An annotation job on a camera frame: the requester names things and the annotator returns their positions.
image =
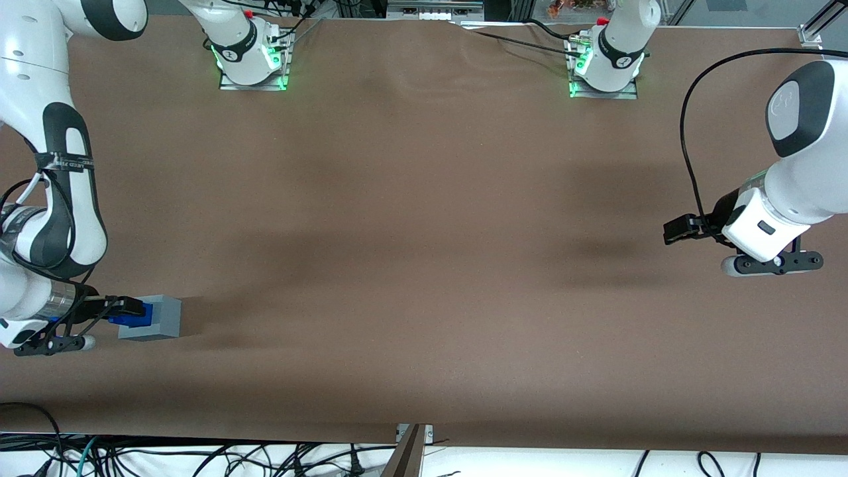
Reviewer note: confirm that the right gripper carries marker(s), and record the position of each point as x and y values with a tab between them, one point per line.
91	305

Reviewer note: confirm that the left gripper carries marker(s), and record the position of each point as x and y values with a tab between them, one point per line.
725	211

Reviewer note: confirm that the blue plastic part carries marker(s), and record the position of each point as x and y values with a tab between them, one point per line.
140	320

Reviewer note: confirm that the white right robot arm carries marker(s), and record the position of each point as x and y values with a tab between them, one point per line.
26	73

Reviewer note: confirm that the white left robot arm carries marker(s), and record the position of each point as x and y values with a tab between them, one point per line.
808	172

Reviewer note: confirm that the gray cube base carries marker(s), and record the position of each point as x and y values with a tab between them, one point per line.
165	319

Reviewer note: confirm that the brown table cover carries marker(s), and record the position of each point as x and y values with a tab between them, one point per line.
424	265

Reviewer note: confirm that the gray electronics box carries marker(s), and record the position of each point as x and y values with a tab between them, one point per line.
434	12

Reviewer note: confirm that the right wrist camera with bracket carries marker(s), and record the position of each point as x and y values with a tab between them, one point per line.
53	344

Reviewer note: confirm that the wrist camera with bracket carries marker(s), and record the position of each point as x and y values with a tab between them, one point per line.
775	264
53	344

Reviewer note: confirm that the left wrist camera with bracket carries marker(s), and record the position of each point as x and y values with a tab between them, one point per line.
775	264

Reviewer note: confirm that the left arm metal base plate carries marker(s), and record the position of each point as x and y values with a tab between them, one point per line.
629	93

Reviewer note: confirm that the aluminium frame corner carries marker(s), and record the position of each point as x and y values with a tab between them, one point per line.
811	33

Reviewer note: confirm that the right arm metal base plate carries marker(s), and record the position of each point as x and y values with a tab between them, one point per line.
278	76

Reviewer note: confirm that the metal post with bracket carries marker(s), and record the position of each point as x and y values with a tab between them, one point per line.
405	457

